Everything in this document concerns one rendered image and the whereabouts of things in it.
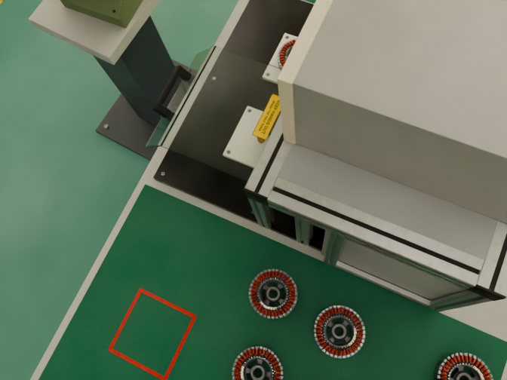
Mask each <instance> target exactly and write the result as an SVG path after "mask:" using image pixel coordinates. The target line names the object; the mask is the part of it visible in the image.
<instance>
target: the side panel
mask: <svg viewBox="0 0 507 380"><path fill-rule="evenodd" d="M329 261H330V262H331V265H332V266H334V267H337V268H339V269H341V270H344V271H346V272H348V273H350V274H353V275H355V276H357V277H360V278H362V279H364V280H367V281H369V282H371V283H374V284H376V285H377V286H380V287H382V288H385V289H387V290H390V291H392V292H394V293H397V294H398V295H400V296H403V297H405V298H407V299H410V300H412V301H415V302H417V303H419V304H421V305H424V306H426V307H428V308H435V311H438V312H439V311H446V310H450V309H454V308H461V307H465V306H469V305H476V304H480V303H484V302H491V301H493V300H491V299H488V298H485V297H483V296H480V295H478V294H477V293H473V292H471V291H469V290H467V289H464V288H462V287H459V286H457V285H455V284H453V283H450V282H448V281H445V280H443V279H440V278H439V277H436V276H434V275H431V274H429V273H426V272H424V271H421V270H419V269H417V268H414V267H412V266H410V265H407V264H405V263H403V262H399V261H398V260H396V259H393V258H390V257H388V256H385V255H383V254H382V253H378V252H376V251H374V250H371V249H369V248H367V247H364V246H361V245H360V244H357V243H355V242H352V241H350V240H347V239H345V238H344V237H340V236H338V235H336V234H333V233H330V236H329V240H328V243H327V249H326V253H325V256H324V262H326V263H328V262H329ZM430 300H431V301H430Z"/></svg>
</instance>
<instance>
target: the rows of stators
mask: <svg viewBox="0 0 507 380"><path fill-rule="evenodd" d="M440 361H441V362H440ZM440 361H439V362H438V365H439V366H438V365H437V366H436V369H438V370H435V373H437V375H436V374H435V380H459V379H460V377H461V376H465V377H466V379H467V380H493V378H492V377H493V376H492V374H490V372H491V371H490V370H489V369H488V366H487V365H485V363H484V362H483V361H481V359H479V358H478V357H476V356H475V355H472V354H467V353H461V352H456V353H451V354H448V355H447V356H444V358H441V359H440ZM456 367H457V368H458V372H456V373H455V374H454V376H453V378H450V374H451V373H452V371H453V370H454V369H455V368H456ZM463 367H466V368H468V369H470V370H471V371H472V373H473V374H474V377H473V378H472V377H471V376H470V375H469V374H468V373H467V372H465V371H464V370H463Z"/></svg>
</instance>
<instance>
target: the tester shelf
mask: <svg viewBox="0 0 507 380"><path fill-rule="evenodd" d="M244 193H245V194H246V197H247V198H250V199H252V200H254V201H257V202H259V203H261V204H265V205H266V206H268V207H271V208H274V209H276V210H279V211H281V212H283V213H286V214H288V215H290V216H293V217H295V218H298V219H300V220H302V221H304V222H307V223H309V224H312V225H314V226H317V227H319V228H322V229H324V230H326V231H329V232H331V233H333V234H336V235H338V236H340V237H342V238H345V239H347V240H350V241H352V242H355V243H357V244H360V245H361V246H364V247H367V248H369V249H371V250H374V251H376V252H378V253H382V254H383V255H385V256H388V257H390V258H393V259H396V260H398V261H399V262H403V263H405V264H407V265H410V266H412V267H414V268H417V269H419V270H421V271H424V272H426V273H429V274H431V275H434V276H436V277H439V278H440V279H443V280H445V281H448V282H450V283H453V284H455V285H457V286H459V287H462V288H464V289H467V290H469V291H471V292H473V293H477V294H478V295H480V296H483V297H485V298H488V299H491V300H493V301H496V300H500V299H506V295H507V224H506V223H504V222H500V221H498V220H496V219H492V218H490V217H488V216H485V215H482V214H480V213H476V212H475V211H472V210H469V209H466V208H464V207H461V206H459V205H456V204H453V203H450V202H449V201H445V200H443V199H440V198H437V197H435V196H433V195H429V194H427V193H425V192H421V191H419V190H417V189H414V188H411V187H409V186H407V185H403V184H401V183H399V182H396V181H393V180H391V179H387V178H385V177H383V176H380V175H377V174H375V173H371V172H370V171H367V170H364V169H361V168H360V167H356V166H354V165H351V164H348V163H346V162H344V161H340V160H338V159H335V158H332V157H330V156H328V155H324V154H322V153H320V152H317V151H314V150H312V149H308V148H306V147H304V146H301V145H298V144H292V143H289V142H285V141H284V135H283V128H282V121H281V115H280V116H279V118H278V120H277V122H276V124H275V126H274V128H273V130H272V132H271V134H270V136H269V138H268V141H267V143H266V145H265V147H264V149H263V151H262V153H261V155H260V157H259V159H258V161H257V163H256V165H255V167H254V169H253V172H252V174H251V175H250V178H249V180H248V181H247V184H246V186H245V187H244Z"/></svg>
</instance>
